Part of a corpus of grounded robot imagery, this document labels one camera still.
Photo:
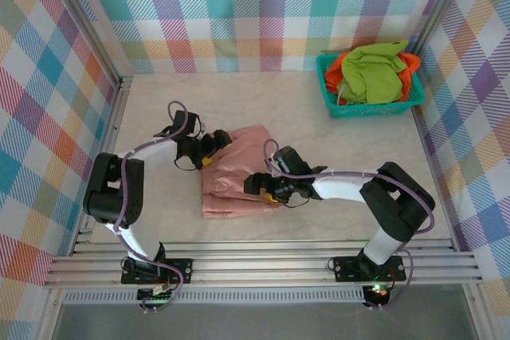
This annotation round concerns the pink shorts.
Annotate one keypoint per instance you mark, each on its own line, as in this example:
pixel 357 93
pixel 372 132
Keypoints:
pixel 235 196

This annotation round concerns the lime green shorts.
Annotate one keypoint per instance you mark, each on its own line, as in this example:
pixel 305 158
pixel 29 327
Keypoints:
pixel 370 77

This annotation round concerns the orange shorts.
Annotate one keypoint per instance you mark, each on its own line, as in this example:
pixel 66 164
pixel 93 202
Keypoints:
pixel 412 64

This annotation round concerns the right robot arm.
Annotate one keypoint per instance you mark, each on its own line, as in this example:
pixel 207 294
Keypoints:
pixel 398 212

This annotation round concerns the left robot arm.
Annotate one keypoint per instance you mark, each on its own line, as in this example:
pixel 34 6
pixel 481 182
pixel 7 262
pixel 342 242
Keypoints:
pixel 111 196

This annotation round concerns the teal plastic basket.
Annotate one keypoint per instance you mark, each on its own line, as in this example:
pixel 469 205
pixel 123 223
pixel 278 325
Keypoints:
pixel 382 110

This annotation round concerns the right circuit board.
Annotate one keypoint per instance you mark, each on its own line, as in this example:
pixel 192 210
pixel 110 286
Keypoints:
pixel 376 292

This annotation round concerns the circuit board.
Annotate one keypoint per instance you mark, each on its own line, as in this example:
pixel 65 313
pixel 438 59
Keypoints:
pixel 376 292
pixel 157 296

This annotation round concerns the left circuit board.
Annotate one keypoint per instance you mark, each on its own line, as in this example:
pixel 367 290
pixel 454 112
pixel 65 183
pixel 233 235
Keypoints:
pixel 157 296

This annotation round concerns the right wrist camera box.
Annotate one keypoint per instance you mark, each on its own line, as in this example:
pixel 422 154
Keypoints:
pixel 257 182

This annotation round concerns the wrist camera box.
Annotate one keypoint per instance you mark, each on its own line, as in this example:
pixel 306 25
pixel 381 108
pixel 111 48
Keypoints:
pixel 222 138
pixel 257 182

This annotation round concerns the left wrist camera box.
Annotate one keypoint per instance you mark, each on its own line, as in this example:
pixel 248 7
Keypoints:
pixel 222 138

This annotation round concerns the aluminium front rail frame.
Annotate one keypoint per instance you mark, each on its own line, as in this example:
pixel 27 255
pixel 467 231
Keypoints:
pixel 259 268

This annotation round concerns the aluminium side rail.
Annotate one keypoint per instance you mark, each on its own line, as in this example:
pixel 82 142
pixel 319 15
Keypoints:
pixel 434 149
pixel 109 129

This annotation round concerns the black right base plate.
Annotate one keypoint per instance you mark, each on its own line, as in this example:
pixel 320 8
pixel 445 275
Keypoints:
pixel 346 268

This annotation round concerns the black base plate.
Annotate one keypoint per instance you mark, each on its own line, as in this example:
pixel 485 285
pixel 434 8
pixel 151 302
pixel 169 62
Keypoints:
pixel 183 272
pixel 346 268

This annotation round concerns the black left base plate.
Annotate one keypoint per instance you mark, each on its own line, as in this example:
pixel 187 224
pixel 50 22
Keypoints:
pixel 183 272

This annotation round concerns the aluminium corner post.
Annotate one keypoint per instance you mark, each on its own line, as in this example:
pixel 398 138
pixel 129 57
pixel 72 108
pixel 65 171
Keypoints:
pixel 87 21
pixel 438 9

